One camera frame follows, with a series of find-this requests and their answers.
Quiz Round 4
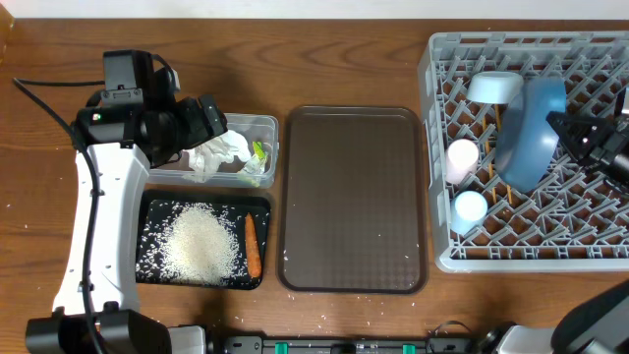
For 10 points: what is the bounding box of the white paper tissue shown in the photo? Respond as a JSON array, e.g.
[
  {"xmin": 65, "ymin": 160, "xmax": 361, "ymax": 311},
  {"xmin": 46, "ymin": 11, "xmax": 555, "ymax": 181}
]
[{"xmin": 186, "ymin": 130, "xmax": 252, "ymax": 183}]

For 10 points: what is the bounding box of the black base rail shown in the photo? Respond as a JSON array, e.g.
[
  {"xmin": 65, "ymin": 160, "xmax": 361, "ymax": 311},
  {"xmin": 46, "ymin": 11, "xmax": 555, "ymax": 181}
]
[{"xmin": 166, "ymin": 322, "xmax": 497, "ymax": 354}]

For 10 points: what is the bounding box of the light blue bowl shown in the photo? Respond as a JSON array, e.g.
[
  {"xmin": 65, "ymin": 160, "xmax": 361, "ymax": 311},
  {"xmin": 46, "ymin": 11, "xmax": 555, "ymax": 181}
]
[{"xmin": 466, "ymin": 71, "xmax": 524, "ymax": 104}]

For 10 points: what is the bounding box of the grey dishwasher rack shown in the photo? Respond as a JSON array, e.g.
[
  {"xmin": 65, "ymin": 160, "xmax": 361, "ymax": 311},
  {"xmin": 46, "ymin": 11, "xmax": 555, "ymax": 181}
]
[{"xmin": 418, "ymin": 31, "xmax": 628, "ymax": 272}]

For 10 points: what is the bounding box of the orange carrot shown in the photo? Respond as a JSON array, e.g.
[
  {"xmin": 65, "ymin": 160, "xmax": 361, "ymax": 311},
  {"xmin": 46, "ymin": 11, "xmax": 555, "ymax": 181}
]
[{"xmin": 245, "ymin": 213, "xmax": 262, "ymax": 278}]

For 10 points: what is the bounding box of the green snack wrapper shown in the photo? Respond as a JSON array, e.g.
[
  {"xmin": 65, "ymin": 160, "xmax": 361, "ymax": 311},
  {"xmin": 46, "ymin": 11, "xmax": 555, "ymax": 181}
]
[{"xmin": 238, "ymin": 142, "xmax": 268, "ymax": 188}]

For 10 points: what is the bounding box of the dark blue plate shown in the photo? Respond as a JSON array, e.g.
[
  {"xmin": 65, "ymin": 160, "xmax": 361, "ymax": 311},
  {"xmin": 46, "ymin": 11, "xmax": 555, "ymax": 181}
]
[{"xmin": 494, "ymin": 77, "xmax": 567, "ymax": 193}]

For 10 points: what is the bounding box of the black waste tray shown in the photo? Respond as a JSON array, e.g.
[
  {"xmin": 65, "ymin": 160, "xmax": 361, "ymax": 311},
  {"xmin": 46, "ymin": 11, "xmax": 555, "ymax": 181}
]
[{"xmin": 135, "ymin": 190, "xmax": 272, "ymax": 291}]

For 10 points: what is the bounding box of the wooden chopstick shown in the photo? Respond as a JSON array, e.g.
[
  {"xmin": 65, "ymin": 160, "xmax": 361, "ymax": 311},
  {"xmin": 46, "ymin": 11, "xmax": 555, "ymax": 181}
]
[
  {"xmin": 482, "ymin": 116, "xmax": 497, "ymax": 204},
  {"xmin": 494, "ymin": 103, "xmax": 512, "ymax": 205}
]

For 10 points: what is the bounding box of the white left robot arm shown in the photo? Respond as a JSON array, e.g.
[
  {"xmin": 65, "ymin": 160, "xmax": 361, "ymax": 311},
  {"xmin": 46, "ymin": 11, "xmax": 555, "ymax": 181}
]
[{"xmin": 26, "ymin": 50, "xmax": 227, "ymax": 353}]

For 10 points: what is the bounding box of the pile of white rice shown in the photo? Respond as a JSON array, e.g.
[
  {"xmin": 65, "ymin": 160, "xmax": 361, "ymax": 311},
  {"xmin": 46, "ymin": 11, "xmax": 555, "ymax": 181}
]
[{"xmin": 137, "ymin": 202, "xmax": 269, "ymax": 287}]

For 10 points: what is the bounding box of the light blue cup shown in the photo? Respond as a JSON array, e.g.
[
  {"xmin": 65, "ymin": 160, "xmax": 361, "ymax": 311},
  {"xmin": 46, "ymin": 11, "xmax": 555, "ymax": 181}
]
[{"xmin": 450, "ymin": 191, "xmax": 488, "ymax": 235}]

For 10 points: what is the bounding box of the brown serving tray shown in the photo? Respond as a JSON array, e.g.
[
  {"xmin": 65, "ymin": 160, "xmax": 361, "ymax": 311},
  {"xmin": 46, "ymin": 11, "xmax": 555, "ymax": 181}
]
[{"xmin": 278, "ymin": 105, "xmax": 429, "ymax": 295}]

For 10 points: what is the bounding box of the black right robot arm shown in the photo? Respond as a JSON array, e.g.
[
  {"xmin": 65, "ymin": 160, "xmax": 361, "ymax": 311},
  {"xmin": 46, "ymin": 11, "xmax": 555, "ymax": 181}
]
[{"xmin": 493, "ymin": 111, "xmax": 628, "ymax": 353}]

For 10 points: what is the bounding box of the pink cup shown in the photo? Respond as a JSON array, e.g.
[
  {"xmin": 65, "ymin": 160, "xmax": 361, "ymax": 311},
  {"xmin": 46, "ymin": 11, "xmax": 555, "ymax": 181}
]
[{"xmin": 445, "ymin": 139, "xmax": 480, "ymax": 185}]

